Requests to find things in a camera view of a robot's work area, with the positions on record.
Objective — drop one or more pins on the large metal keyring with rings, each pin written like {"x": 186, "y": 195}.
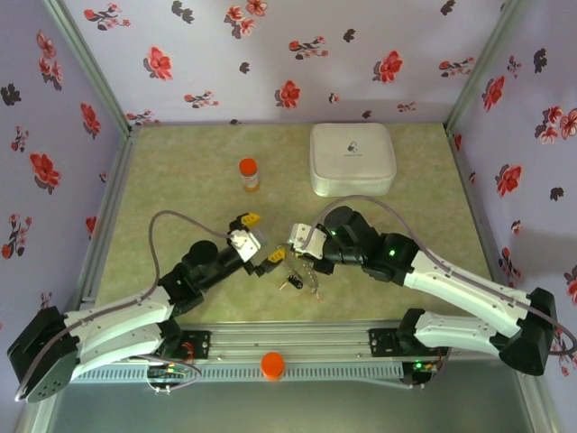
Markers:
{"x": 308, "y": 275}

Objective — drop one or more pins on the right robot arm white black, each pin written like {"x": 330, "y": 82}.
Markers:
{"x": 464, "y": 288}

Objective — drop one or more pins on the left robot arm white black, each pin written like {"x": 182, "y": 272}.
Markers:
{"x": 112, "y": 315}

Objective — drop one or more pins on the orange capped supplement bottle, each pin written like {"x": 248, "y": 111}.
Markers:
{"x": 249, "y": 178}

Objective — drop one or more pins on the white medicine bag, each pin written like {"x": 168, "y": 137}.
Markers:
{"x": 351, "y": 153}

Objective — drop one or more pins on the orange round cap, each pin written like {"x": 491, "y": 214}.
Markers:
{"x": 272, "y": 365}

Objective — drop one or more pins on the grey metal panel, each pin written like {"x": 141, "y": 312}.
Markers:
{"x": 288, "y": 406}

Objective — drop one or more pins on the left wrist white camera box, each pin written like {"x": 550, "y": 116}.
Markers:
{"x": 245, "y": 243}

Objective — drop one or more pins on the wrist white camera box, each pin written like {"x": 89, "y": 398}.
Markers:
{"x": 302, "y": 239}
{"x": 245, "y": 243}

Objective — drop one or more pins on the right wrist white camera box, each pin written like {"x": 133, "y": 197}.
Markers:
{"x": 302, "y": 239}

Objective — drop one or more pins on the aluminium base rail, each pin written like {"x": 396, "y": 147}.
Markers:
{"x": 288, "y": 338}

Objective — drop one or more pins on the aluminium side rail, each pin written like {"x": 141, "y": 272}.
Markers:
{"x": 110, "y": 203}
{"x": 464, "y": 171}

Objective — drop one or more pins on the aluminium corner post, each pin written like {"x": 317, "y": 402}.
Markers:
{"x": 481, "y": 67}
{"x": 91, "y": 67}

